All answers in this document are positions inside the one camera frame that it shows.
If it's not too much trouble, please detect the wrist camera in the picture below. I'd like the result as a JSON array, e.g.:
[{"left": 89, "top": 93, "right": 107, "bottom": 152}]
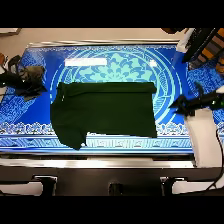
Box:
[
  {"left": 7, "top": 54, "right": 24, "bottom": 75},
  {"left": 193, "top": 81, "right": 206, "bottom": 100}
]

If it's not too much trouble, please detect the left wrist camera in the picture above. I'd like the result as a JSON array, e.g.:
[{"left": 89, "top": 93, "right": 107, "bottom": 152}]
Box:
[{"left": 7, "top": 54, "right": 24, "bottom": 75}]

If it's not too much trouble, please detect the olive green garment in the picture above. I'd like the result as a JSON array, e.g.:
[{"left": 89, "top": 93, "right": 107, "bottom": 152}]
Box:
[{"left": 20, "top": 65, "right": 47, "bottom": 88}]

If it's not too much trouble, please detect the black cable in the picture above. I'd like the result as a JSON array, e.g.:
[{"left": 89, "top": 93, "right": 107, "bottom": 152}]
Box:
[{"left": 204, "top": 127, "right": 224, "bottom": 192}]

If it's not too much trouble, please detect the dark green T-shirt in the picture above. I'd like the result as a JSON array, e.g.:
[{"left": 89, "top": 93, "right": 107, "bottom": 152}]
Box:
[{"left": 49, "top": 81, "right": 159, "bottom": 151}]

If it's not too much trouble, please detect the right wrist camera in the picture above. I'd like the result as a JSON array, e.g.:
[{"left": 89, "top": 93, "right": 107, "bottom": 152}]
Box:
[{"left": 193, "top": 81, "right": 206, "bottom": 100}]

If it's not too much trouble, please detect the heap of clothes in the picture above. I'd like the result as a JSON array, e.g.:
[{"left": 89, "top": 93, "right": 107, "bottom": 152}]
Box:
[{"left": 176, "top": 27, "right": 224, "bottom": 75}]

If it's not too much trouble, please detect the silver frame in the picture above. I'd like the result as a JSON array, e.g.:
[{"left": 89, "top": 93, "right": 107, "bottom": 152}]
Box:
[{"left": 0, "top": 151, "right": 201, "bottom": 197}]

